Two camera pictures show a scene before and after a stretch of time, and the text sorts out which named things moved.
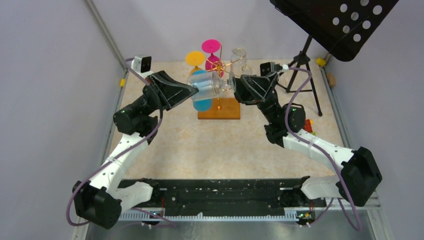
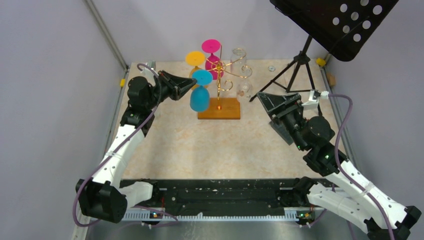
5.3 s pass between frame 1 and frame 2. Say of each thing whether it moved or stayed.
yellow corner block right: stayed
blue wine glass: stayed
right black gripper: moved
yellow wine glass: stayed
